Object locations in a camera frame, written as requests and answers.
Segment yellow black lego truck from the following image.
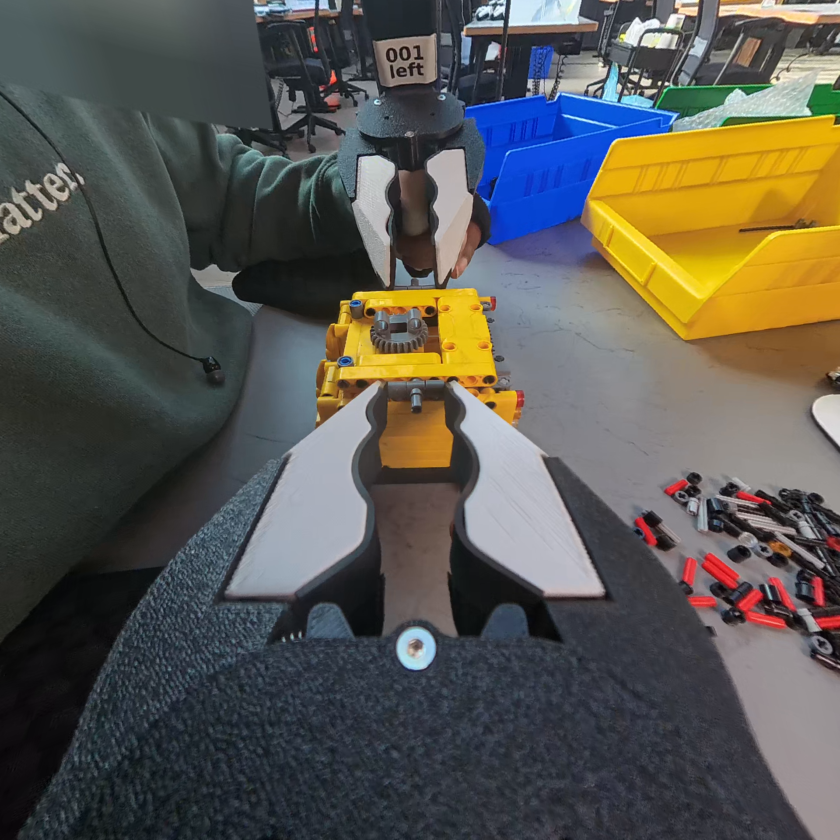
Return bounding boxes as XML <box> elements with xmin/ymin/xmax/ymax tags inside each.
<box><xmin>315</xmin><ymin>279</ymin><xmax>526</xmax><ymax>470</ymax></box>

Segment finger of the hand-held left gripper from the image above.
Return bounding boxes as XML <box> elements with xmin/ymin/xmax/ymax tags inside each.
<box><xmin>351</xmin><ymin>154</ymin><xmax>400</xmax><ymax>291</ymax></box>
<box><xmin>425</xmin><ymin>148</ymin><xmax>476</xmax><ymax>290</ymax></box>

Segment white board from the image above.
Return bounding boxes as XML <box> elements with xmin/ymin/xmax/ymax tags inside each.
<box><xmin>812</xmin><ymin>394</ymin><xmax>840</xmax><ymax>454</ymax></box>

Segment person's green hoodie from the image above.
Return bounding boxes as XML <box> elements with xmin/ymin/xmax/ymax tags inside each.
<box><xmin>0</xmin><ymin>82</ymin><xmax>253</xmax><ymax>641</ymax></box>

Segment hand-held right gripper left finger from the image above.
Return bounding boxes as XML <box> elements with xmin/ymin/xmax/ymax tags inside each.
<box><xmin>225</xmin><ymin>382</ymin><xmax>389</xmax><ymax>636</ymax></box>

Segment yellow plastic bin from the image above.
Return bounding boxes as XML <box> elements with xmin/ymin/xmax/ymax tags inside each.
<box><xmin>581</xmin><ymin>115</ymin><xmax>840</xmax><ymax>342</ymax></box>

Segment wooden top desk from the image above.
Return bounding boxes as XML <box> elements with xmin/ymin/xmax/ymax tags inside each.
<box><xmin>462</xmin><ymin>16</ymin><xmax>599</xmax><ymax>99</ymax></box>

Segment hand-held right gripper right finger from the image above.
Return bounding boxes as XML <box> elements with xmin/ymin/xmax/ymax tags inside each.
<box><xmin>445</xmin><ymin>382</ymin><xmax>608</xmax><ymax>636</ymax></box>

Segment black utility cart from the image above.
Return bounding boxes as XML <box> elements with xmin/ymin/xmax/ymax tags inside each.
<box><xmin>607</xmin><ymin>18</ymin><xmax>686</xmax><ymax>102</ymax></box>

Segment blue plastic bin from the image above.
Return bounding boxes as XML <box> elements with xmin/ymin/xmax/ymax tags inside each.
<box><xmin>462</xmin><ymin>92</ymin><xmax>680</xmax><ymax>247</ymax></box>

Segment pile of small lego parts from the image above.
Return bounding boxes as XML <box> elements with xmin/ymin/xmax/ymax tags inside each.
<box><xmin>633</xmin><ymin>471</ymin><xmax>840</xmax><ymax>673</ymax></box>

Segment clear bubble wrap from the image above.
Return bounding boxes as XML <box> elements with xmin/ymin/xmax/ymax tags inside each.
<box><xmin>672</xmin><ymin>69</ymin><xmax>821</xmax><ymax>132</ymax></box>

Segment green plastic bin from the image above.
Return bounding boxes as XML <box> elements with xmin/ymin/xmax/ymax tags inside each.
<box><xmin>655</xmin><ymin>82</ymin><xmax>840</xmax><ymax>129</ymax></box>

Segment black office chair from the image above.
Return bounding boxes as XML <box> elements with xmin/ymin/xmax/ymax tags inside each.
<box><xmin>259</xmin><ymin>20</ymin><xmax>345</xmax><ymax>155</ymax></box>

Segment person's left hand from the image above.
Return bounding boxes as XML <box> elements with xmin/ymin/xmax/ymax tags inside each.
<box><xmin>395</xmin><ymin>220</ymin><xmax>484</xmax><ymax>281</ymax></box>

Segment long wooden desk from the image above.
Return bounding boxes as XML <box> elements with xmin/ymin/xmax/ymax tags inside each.
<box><xmin>676</xmin><ymin>0</ymin><xmax>840</xmax><ymax>27</ymax></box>

